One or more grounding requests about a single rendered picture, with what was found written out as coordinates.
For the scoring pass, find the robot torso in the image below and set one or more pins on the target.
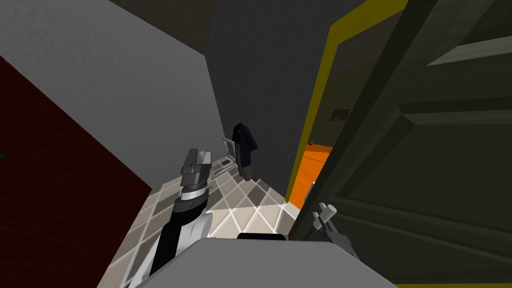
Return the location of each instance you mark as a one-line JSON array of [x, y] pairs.
[[260, 264]]

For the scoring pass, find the dark grey panelled door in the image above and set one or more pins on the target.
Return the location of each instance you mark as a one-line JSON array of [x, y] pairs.
[[424, 160]]

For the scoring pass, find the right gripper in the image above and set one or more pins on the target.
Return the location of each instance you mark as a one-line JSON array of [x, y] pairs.
[[335, 236]]

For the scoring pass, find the brown wall picture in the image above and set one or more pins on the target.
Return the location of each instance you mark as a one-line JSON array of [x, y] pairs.
[[341, 114]]

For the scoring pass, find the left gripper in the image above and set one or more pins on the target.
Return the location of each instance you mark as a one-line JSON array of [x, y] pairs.
[[195, 175]]

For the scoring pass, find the white frame rack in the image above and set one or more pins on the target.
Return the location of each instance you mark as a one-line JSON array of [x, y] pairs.
[[225, 162]]

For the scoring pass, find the orange cabinet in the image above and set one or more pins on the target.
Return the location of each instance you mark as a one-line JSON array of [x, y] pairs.
[[310, 176]]

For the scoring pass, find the dark blue hanging coat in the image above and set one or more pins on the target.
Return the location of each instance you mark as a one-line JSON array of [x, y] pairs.
[[244, 148]]

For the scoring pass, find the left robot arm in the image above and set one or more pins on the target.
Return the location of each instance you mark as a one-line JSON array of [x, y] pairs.
[[179, 226]]

